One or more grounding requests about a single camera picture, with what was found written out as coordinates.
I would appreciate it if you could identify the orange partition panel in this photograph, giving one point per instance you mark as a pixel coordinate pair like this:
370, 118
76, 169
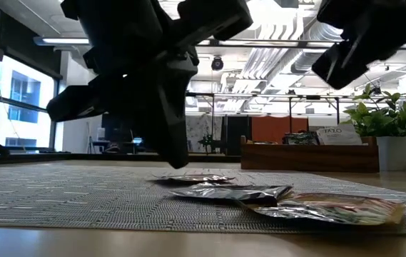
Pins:
270, 128

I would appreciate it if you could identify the wooden three-compartment tea box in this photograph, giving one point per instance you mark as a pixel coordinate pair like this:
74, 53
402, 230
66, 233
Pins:
306, 158

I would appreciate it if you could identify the white patterned curtain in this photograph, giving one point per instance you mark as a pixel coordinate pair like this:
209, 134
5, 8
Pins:
199, 128

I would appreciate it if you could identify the green plant in white pot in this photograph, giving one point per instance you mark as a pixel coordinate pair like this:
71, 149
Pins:
393, 153

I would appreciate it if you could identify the large office window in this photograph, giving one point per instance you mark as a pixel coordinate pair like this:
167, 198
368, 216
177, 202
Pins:
20, 132

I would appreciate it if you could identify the grey woven placemat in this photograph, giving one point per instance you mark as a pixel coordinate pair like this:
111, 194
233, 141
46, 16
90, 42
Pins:
45, 200

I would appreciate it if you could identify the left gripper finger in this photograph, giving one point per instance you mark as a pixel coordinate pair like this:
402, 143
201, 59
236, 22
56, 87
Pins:
181, 89
152, 114

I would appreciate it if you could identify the black background frame stand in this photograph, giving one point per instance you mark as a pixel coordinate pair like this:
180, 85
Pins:
202, 94

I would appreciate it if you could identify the black round ceiling spotlight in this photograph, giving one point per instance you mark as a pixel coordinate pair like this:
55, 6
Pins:
217, 63

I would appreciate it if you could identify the mango tea packet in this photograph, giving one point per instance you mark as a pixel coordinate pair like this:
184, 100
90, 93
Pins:
331, 212
195, 177

